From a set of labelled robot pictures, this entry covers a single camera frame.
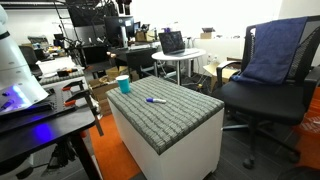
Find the white pen with blue cap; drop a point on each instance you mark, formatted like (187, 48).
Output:
(156, 100)

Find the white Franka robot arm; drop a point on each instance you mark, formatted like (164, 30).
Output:
(13, 73)

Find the light blue cup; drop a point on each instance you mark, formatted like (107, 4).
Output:
(123, 85)

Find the round white table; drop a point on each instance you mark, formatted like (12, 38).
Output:
(178, 56)

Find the black desk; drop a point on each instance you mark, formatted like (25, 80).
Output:
(136, 56)

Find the grey open laptop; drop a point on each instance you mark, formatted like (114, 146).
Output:
(171, 42)

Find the brown cardboard box with clutter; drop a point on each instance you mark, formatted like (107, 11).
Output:
(101, 90)

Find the large open cardboard box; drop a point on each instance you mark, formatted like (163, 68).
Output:
(216, 71)

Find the small cardboard box on shelf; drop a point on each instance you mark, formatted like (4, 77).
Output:
(206, 34)

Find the white cabinet box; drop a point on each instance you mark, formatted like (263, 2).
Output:
(186, 160)

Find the black computer monitor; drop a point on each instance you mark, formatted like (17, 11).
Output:
(116, 28)

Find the orange floor mat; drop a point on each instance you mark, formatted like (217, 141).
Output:
(111, 153)

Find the grey woven pad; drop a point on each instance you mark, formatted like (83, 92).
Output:
(60, 77)

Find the black office chair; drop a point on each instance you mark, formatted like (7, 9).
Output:
(266, 100)

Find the navy blue cloth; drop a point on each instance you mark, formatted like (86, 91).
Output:
(270, 53)

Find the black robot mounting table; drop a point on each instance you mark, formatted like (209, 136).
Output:
(40, 130)

